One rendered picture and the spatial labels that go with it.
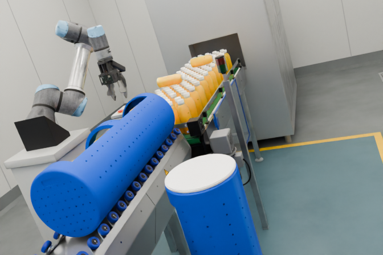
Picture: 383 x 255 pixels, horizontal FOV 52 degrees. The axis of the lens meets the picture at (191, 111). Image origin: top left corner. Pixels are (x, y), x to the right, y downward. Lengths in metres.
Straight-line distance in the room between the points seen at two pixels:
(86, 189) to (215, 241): 0.49
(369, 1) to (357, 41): 0.57
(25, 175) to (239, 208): 1.13
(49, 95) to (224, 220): 1.17
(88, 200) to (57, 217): 0.17
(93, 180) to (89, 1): 5.92
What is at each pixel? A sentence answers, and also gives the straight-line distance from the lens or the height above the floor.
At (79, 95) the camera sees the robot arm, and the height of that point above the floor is 1.32.
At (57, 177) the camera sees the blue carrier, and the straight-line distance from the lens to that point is 1.45.
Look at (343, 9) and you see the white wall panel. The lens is 6.18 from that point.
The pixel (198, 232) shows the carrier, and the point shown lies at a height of 0.87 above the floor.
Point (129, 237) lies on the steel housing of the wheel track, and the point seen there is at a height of 0.86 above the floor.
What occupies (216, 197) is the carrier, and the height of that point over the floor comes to 0.99.
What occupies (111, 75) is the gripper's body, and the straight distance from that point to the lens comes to 1.86.
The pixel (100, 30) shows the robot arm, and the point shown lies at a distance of 1.87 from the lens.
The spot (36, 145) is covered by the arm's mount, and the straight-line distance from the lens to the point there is 2.13.
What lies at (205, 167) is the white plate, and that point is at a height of 1.04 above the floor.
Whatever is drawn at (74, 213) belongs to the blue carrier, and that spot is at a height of 1.06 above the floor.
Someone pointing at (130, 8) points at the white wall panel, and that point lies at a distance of 6.82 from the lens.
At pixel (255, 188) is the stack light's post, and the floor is 0.33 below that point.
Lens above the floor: 1.65
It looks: 16 degrees down
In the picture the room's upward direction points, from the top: 17 degrees counter-clockwise
